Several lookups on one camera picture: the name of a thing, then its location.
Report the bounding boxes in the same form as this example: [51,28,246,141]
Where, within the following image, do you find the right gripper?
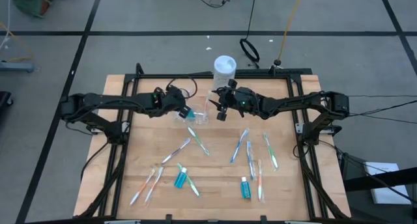
[208,79,261,122]

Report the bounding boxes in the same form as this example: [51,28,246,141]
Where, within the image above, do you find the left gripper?
[156,85,194,120]

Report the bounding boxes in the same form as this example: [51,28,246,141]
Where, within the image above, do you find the green toothbrush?
[186,126,211,157]
[176,162,202,198]
[263,132,280,171]

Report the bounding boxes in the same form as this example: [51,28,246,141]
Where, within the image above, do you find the purple toothbrush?
[161,137,192,165]

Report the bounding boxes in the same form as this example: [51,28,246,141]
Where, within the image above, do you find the orange toothbrush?
[129,167,156,206]
[257,159,265,203]

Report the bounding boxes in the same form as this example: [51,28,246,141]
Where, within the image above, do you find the white wipes canister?
[212,55,238,91]

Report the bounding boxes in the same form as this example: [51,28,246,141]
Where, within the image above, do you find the grey metal base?
[0,61,35,74]

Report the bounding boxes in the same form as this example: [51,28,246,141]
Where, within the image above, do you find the black floor object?
[0,91,14,108]

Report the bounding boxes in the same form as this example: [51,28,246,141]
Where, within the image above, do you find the green and orange bundle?
[8,0,55,19]

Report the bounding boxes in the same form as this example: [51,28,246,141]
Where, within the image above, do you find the black bar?
[343,167,417,193]

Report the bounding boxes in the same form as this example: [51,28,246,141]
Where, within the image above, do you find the white paper sheet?
[363,161,412,205]

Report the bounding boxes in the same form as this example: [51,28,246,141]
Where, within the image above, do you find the black cable with coil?
[239,0,261,68]

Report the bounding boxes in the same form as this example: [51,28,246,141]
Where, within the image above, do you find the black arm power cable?
[80,141,111,182]

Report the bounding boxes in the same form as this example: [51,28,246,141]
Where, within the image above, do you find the yellow hanging cable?
[276,0,306,67]

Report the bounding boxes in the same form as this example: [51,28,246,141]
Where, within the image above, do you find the yellow floor cable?
[0,21,33,63]

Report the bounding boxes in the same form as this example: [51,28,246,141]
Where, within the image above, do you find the white floor cable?
[0,0,12,51]

